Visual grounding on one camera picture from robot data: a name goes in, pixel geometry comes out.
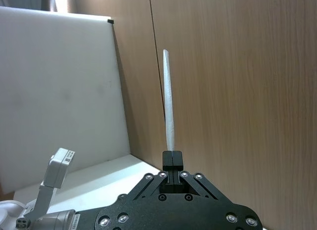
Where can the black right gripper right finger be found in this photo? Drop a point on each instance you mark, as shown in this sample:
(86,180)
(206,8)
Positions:
(177,160)

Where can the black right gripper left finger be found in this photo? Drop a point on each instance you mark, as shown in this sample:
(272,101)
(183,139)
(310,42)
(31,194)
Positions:
(167,160)

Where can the thin white plastic piece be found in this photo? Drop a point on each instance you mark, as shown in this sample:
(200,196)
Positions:
(168,101)

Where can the white foam board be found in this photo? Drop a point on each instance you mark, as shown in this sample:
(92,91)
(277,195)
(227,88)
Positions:
(59,86)

